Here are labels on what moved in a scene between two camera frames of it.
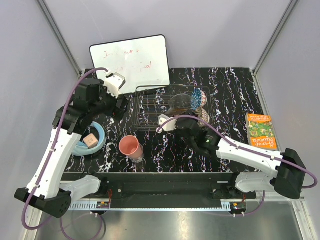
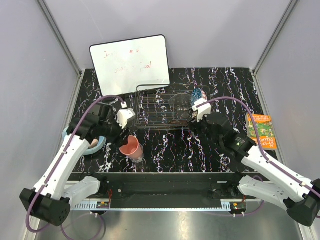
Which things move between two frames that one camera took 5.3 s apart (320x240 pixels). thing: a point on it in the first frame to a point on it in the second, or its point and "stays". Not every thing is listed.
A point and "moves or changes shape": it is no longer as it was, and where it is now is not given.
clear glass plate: x=180 y=101 stays
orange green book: x=260 y=131 stays
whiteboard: x=142 y=61 stays
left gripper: x=120 y=111 to x=118 y=140
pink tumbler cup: x=129 y=145 stays
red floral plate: x=177 y=110 moves or changes shape
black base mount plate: x=163 y=187 stays
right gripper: x=188 y=112 to x=193 y=123
